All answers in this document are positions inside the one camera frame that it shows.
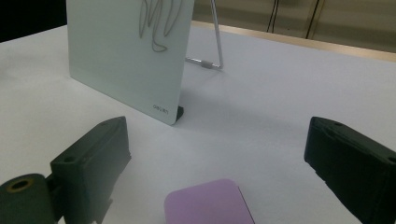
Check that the metal whiteboard stand leg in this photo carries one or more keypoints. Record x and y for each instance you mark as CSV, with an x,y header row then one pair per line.
x,y
218,37

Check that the pale green glass whiteboard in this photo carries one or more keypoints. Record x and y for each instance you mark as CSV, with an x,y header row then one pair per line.
x,y
124,62

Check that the purple whiteboard eraser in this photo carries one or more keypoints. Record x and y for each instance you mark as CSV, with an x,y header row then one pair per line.
x,y
207,203

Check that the white table cover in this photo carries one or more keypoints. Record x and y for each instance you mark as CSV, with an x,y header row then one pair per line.
x,y
249,118

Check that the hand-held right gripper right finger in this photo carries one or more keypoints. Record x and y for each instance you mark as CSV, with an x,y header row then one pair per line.
x,y
355,168

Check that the wooden table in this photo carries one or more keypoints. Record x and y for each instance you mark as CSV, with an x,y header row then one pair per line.
x,y
295,42

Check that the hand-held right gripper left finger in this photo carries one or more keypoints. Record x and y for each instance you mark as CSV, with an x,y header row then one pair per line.
x,y
90,168

